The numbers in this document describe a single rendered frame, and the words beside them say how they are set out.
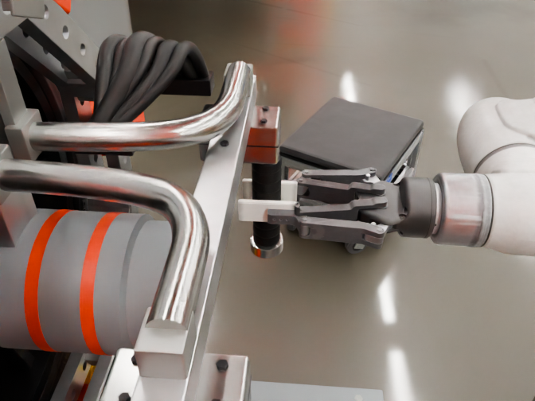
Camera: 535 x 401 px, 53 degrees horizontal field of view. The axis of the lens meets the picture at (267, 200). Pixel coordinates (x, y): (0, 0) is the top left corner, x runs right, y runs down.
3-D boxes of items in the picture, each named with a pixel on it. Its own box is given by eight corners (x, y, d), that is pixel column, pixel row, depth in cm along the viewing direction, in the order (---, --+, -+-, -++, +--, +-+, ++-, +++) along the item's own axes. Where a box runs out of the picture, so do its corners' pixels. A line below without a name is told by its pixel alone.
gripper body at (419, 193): (431, 254, 65) (354, 250, 66) (421, 209, 72) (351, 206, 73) (444, 206, 61) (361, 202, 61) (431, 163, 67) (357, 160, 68)
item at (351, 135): (327, 169, 217) (333, 92, 196) (414, 197, 203) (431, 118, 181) (273, 228, 189) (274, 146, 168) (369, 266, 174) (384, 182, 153)
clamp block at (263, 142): (206, 138, 66) (203, 99, 62) (280, 142, 65) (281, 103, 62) (199, 162, 62) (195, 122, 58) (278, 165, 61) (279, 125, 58)
